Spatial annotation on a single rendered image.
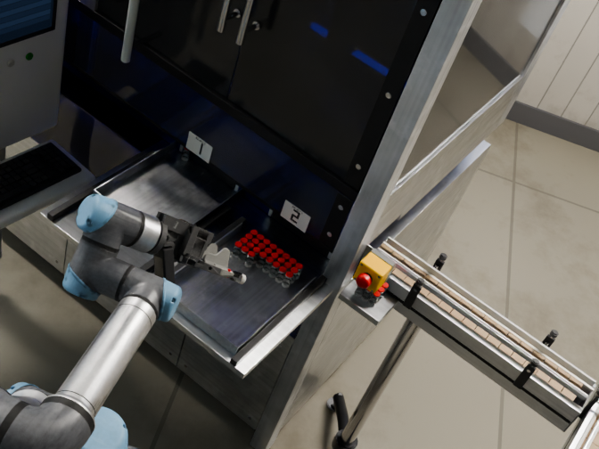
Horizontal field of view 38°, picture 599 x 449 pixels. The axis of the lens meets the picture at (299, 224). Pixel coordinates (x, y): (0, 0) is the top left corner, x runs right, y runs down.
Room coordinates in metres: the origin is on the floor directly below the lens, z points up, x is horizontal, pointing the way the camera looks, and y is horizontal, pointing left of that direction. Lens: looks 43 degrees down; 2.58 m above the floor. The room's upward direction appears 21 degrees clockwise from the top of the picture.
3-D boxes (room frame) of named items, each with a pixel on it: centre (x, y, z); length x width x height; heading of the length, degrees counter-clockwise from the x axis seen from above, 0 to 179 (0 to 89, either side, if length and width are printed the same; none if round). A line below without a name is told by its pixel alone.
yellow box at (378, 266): (1.64, -0.23, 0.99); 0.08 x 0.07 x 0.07; 159
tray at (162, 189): (1.74, 0.37, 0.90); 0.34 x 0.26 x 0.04; 159
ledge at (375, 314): (1.67, -0.25, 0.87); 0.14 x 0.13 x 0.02; 159
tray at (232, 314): (1.51, 0.09, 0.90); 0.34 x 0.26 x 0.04; 159
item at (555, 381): (1.67, -0.54, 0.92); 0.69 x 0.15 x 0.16; 69
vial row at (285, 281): (1.61, 0.05, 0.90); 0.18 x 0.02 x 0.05; 69
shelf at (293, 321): (1.62, 0.23, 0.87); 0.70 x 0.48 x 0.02; 69
